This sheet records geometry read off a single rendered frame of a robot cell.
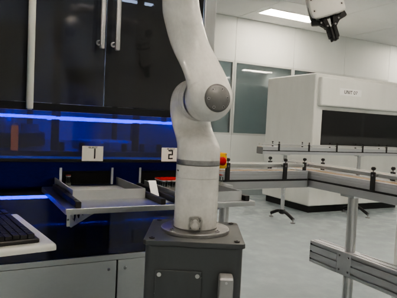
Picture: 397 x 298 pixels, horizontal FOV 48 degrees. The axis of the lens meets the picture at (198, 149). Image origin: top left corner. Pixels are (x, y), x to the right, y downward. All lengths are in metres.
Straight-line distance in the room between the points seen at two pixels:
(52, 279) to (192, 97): 1.05
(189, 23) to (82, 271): 1.14
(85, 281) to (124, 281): 0.16
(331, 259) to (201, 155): 1.48
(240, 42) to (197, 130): 6.47
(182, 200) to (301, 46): 7.36
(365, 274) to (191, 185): 1.36
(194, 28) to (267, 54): 6.78
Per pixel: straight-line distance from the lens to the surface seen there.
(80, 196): 1.59
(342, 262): 2.47
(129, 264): 1.99
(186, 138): 1.22
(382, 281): 2.31
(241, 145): 7.64
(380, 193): 2.23
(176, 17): 1.21
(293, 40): 8.35
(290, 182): 2.47
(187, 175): 1.20
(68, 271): 1.93
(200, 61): 1.18
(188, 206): 1.21
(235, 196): 1.70
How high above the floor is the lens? 1.15
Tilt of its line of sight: 3 degrees down
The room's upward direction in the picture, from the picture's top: 3 degrees clockwise
